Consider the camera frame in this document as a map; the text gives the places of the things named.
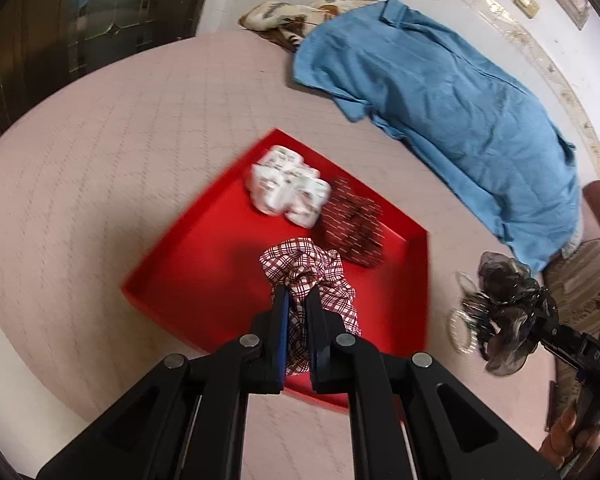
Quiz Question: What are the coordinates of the red tray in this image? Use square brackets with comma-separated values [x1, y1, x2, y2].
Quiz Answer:
[121, 128, 431, 413]

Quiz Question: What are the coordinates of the person's right hand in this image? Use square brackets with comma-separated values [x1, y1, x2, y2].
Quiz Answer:
[539, 402, 588, 471]

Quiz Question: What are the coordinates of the patterned beige pillow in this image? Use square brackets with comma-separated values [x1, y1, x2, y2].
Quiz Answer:
[542, 240, 600, 411]

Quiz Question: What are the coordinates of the red white plaid scrunchie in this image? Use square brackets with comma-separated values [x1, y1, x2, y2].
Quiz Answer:
[259, 240, 363, 376]

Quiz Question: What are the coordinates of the blue shirt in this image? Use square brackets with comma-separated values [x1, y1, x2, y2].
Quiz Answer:
[292, 0, 581, 273]

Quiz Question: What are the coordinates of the white printed scrunchie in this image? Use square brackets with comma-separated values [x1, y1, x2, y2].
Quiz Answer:
[249, 145, 332, 228]

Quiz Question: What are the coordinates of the wooden door with glass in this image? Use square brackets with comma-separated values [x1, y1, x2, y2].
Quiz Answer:
[0, 0, 216, 161]

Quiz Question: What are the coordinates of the beige floral cloth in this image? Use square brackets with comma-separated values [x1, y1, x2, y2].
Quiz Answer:
[238, 0, 381, 53]

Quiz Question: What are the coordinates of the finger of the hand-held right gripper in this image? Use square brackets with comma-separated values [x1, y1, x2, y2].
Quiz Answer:
[530, 285, 600, 376]

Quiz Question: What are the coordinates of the dark red dotted scrunchie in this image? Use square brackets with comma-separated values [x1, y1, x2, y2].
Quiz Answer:
[320, 177, 385, 266]

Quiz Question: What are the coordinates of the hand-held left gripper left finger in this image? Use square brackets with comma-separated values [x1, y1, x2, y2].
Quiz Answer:
[35, 285, 293, 480]

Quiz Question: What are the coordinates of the pearl necklace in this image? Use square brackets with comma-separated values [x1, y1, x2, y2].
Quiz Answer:
[449, 271, 487, 357]

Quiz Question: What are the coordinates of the black sheer scrunchie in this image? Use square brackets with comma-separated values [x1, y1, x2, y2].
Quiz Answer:
[475, 251, 561, 377]

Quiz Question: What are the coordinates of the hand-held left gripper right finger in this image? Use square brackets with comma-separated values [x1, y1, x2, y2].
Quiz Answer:
[304, 287, 561, 480]

